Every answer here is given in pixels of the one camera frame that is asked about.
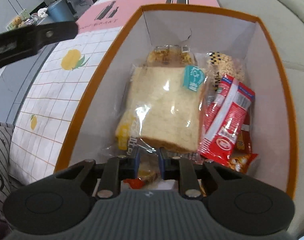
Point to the bear picture calendar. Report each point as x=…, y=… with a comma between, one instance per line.
x=17, y=20

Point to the grey tv cabinet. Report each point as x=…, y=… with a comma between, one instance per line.
x=16, y=80

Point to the red snack bag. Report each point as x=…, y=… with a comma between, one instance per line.
x=242, y=156

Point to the white helmet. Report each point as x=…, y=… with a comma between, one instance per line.
x=42, y=13

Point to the puffed grain snack pack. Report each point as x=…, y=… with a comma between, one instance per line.
x=222, y=64

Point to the yellow waffle snack pack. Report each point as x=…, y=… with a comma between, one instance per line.
x=170, y=56

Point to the red white wafer pack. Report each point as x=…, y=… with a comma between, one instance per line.
x=223, y=119

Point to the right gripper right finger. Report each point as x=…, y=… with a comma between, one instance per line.
x=182, y=170

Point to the blue pedal trash bin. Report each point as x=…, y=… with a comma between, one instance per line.
x=60, y=12

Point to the checked pink lemon tablecloth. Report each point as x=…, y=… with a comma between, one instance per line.
x=52, y=99

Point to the bread slice pack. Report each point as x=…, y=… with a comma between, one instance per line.
x=161, y=108

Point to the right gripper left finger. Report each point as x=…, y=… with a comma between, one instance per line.
x=114, y=171

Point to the orange cardboard box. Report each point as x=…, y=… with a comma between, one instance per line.
x=271, y=115

